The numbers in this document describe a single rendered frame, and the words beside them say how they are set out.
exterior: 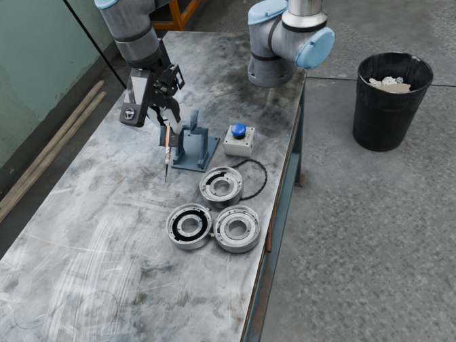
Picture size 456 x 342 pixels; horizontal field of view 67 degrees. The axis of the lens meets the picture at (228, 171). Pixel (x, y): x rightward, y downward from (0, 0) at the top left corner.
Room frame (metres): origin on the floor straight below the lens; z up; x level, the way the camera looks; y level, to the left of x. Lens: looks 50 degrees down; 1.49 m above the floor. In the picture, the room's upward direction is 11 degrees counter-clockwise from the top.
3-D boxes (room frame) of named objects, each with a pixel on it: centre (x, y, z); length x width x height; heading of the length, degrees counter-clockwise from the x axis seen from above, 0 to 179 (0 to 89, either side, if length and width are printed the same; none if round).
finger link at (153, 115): (0.65, 0.13, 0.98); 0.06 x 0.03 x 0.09; 150
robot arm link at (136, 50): (0.63, 0.12, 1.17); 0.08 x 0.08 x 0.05
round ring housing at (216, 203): (0.52, 0.02, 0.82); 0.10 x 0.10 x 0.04
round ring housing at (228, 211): (0.40, 0.00, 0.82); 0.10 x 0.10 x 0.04
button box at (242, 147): (0.67, -0.05, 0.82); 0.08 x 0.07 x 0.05; 155
